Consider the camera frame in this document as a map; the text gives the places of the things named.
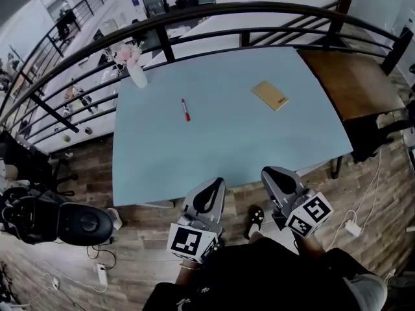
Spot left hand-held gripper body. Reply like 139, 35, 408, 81
166, 211, 226, 265

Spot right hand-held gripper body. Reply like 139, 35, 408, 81
270, 188, 335, 239

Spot brown notebook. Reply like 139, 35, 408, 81
251, 80, 290, 112

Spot person's left forearm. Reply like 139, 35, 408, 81
174, 257, 204, 286

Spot person's right forearm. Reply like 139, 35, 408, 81
293, 233, 325, 260

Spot light blue table top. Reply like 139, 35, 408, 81
112, 45, 354, 209

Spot black clog shoe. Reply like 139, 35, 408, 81
243, 205, 265, 239

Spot white charger block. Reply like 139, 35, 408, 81
344, 219, 362, 238

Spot person's black shirt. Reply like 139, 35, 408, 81
142, 236, 386, 311

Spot person's grey shorts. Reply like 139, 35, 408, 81
343, 273, 388, 311

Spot black padded chair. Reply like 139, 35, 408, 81
0, 186, 114, 248

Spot brown wooden table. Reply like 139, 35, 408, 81
298, 49, 408, 122

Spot white vase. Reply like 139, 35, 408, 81
124, 63, 149, 89

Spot black swivel chair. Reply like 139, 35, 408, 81
0, 130, 78, 197

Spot black metal railing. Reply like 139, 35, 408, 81
0, 1, 415, 145

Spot white charger cable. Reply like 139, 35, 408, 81
324, 147, 383, 252

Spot black floor cable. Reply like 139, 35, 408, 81
86, 235, 117, 270

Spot thin white floor cable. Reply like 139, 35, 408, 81
19, 260, 108, 304

